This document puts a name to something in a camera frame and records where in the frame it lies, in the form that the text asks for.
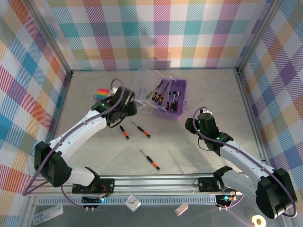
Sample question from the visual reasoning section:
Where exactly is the purple tool box base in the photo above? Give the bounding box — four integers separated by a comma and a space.
154, 76, 188, 122

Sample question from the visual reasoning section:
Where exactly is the black controller board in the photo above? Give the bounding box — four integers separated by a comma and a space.
215, 194, 238, 210
81, 195, 105, 211

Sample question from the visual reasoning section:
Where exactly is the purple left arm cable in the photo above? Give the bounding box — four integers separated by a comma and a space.
22, 78, 126, 210

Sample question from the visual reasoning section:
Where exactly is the green handled ratchet wrench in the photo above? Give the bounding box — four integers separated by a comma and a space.
170, 90, 181, 113

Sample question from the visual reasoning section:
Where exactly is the clear plastic package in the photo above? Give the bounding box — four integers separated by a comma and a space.
32, 204, 64, 226

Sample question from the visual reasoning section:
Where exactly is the aluminium frame post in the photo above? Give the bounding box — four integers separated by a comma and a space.
22, 0, 73, 78
235, 0, 284, 74

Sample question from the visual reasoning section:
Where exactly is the long yellow black screwdriver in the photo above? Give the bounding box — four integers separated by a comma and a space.
155, 81, 170, 101

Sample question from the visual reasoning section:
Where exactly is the pale tape roll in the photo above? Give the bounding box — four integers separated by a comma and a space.
251, 215, 267, 227

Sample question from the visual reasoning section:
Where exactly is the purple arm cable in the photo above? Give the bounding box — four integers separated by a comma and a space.
192, 106, 299, 218
22, 78, 126, 210

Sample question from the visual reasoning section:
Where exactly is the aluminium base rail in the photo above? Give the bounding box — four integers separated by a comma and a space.
25, 173, 287, 197

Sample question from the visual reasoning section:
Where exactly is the orange black precision screwdriver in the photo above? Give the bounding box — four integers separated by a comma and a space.
131, 121, 152, 139
139, 149, 161, 171
119, 125, 130, 140

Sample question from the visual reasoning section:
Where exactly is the aluminium side rail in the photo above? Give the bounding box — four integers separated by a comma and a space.
41, 73, 73, 177
235, 68, 272, 175

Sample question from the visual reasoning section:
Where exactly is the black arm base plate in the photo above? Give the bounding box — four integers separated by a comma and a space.
198, 175, 242, 193
71, 178, 116, 194

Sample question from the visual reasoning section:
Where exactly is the clear tool box lid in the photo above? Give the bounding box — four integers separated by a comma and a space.
131, 68, 172, 114

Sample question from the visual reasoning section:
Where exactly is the small white clock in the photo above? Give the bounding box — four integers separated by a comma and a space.
125, 194, 142, 212

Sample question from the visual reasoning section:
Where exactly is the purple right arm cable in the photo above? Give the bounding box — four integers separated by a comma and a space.
192, 106, 299, 218

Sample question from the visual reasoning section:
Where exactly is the colourful marker pack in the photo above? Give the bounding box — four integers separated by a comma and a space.
94, 87, 112, 101

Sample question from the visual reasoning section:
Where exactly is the pink eraser block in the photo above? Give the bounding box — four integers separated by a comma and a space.
173, 202, 189, 217

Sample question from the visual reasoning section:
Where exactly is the slotted grey cable duct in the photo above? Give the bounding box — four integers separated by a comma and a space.
37, 196, 217, 206

